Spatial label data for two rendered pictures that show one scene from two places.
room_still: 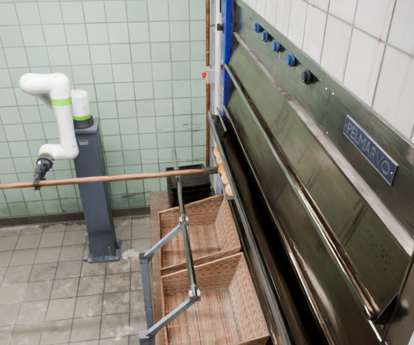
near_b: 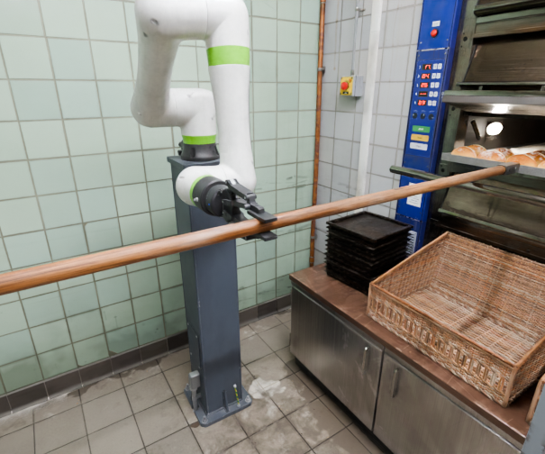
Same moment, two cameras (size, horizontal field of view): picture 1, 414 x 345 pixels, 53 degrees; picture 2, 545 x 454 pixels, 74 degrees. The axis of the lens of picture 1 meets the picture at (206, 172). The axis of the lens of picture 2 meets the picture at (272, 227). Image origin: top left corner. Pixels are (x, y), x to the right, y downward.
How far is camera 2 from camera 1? 2.04 m
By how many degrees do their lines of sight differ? 25
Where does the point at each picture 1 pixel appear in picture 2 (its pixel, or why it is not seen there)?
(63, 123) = (240, 108)
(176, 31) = (285, 36)
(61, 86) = (243, 15)
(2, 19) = not seen: outside the picture
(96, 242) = (216, 383)
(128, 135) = not seen: hidden behind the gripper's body
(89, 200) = (211, 304)
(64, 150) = (239, 174)
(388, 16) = not seen: outside the picture
